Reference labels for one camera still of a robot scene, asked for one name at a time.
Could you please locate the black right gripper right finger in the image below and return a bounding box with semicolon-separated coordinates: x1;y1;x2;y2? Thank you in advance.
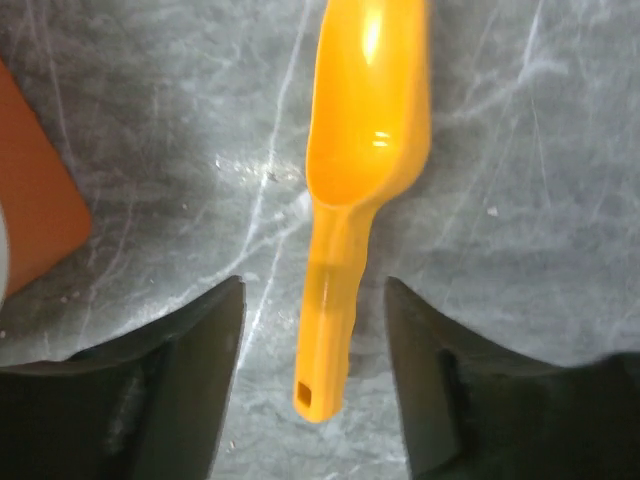
384;277;639;479

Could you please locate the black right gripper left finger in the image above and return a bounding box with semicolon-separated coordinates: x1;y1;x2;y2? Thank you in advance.
1;276;245;479

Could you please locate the yellow plastic litter scoop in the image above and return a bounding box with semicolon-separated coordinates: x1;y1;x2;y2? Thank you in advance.
293;1;431;423

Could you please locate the white and orange litter box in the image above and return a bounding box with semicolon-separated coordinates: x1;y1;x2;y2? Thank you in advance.
1;66;91;295

